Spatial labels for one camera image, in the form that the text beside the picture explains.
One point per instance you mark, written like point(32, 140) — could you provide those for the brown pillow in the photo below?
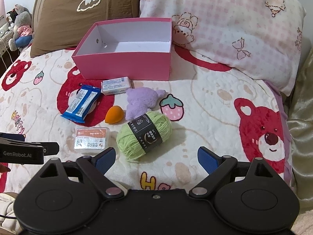
point(61, 29)

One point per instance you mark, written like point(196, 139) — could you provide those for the pink cardboard box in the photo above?
point(122, 66)

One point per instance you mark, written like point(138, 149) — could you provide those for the clear floss pick box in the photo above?
point(90, 139)

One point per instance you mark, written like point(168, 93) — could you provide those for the orange makeup sponge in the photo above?
point(113, 114)

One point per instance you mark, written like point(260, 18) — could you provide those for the green yarn ball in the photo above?
point(127, 142)

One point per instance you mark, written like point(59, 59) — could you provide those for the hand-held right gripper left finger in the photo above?
point(105, 160)

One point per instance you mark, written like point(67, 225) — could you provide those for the white soap box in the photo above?
point(116, 85)

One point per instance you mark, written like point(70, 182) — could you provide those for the white cloth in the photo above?
point(6, 208)

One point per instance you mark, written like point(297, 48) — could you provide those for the beige headboard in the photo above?
point(36, 2)

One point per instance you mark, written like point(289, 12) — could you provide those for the bear print blanket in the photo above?
point(220, 127)

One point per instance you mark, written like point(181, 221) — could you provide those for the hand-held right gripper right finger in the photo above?
point(207, 160)

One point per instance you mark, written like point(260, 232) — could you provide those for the blue wet wipes pack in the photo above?
point(80, 101)

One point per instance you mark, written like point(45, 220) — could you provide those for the purple plush toy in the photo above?
point(139, 102)

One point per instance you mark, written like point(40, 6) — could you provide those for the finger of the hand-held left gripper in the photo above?
point(51, 148)
point(12, 136)

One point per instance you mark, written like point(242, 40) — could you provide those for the grey plush toy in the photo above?
point(23, 22)

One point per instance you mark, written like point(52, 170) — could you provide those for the black white plush dog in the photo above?
point(12, 17)

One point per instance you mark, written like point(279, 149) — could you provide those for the gold satin cloth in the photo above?
point(302, 127)

